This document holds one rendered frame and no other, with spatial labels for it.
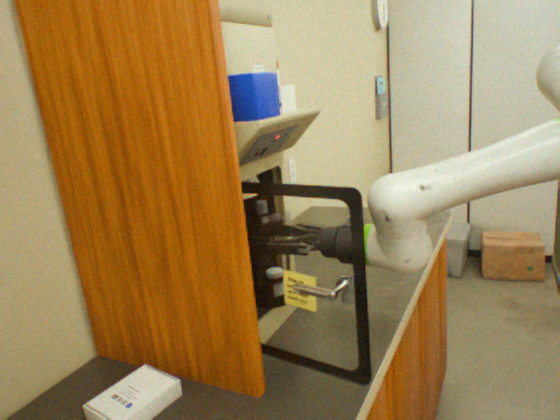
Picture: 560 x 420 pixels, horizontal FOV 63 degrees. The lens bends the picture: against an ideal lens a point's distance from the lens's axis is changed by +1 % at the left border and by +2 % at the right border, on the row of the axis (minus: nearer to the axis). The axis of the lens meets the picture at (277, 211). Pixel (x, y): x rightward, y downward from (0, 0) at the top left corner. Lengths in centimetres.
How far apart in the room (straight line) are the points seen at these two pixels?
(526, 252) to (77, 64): 328
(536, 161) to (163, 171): 70
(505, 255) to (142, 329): 302
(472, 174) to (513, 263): 290
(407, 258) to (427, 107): 305
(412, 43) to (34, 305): 336
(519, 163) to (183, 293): 71
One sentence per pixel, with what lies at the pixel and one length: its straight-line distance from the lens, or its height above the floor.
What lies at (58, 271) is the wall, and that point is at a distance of 124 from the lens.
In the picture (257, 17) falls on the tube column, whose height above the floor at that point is 173.
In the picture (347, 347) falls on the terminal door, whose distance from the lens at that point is 93.
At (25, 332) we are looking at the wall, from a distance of 123.
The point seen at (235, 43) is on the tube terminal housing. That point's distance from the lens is 106.
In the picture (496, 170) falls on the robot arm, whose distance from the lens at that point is 92.
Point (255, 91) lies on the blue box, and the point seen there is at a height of 157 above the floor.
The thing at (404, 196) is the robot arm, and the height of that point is 135.
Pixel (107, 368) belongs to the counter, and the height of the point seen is 94.
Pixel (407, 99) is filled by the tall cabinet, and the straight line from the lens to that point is 396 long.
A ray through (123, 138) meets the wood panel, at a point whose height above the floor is 150.
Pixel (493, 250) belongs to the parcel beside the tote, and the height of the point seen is 23.
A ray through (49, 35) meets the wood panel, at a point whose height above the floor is 171.
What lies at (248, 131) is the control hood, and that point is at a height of 149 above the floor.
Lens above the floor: 157
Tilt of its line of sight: 16 degrees down
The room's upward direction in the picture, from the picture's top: 6 degrees counter-clockwise
